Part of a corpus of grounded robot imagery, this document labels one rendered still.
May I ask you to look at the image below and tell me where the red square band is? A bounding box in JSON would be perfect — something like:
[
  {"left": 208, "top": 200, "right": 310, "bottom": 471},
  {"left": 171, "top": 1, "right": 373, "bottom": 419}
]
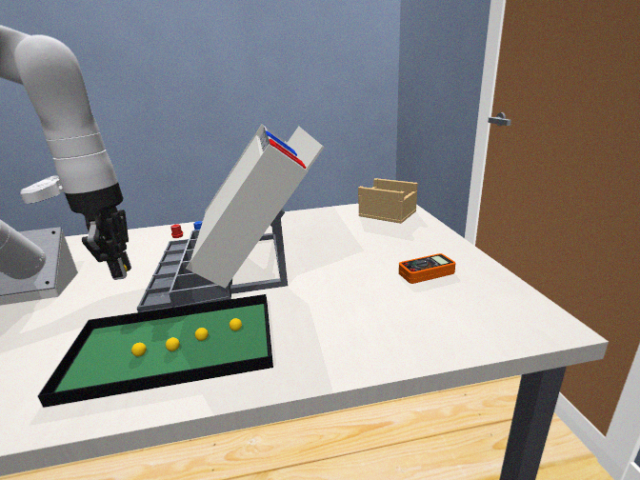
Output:
[{"left": 269, "top": 139, "right": 306, "bottom": 169}]

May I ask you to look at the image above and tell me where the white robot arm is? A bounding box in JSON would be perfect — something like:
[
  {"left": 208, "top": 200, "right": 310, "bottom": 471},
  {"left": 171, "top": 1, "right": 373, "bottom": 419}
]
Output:
[{"left": 0, "top": 26, "right": 118, "bottom": 280}]

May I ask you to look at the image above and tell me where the wooden crate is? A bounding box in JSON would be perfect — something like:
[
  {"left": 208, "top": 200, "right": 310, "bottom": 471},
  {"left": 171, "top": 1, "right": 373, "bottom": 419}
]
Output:
[{"left": 358, "top": 178, "right": 418, "bottom": 224}]

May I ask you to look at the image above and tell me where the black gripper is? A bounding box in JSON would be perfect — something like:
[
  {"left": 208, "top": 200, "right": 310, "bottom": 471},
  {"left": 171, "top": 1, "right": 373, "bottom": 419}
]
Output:
[{"left": 65, "top": 182, "right": 131, "bottom": 280}]

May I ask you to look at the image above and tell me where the orange digital multimeter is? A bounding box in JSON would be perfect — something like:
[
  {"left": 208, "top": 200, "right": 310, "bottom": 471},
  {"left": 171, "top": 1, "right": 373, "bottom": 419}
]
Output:
[{"left": 398, "top": 253, "right": 456, "bottom": 284}]

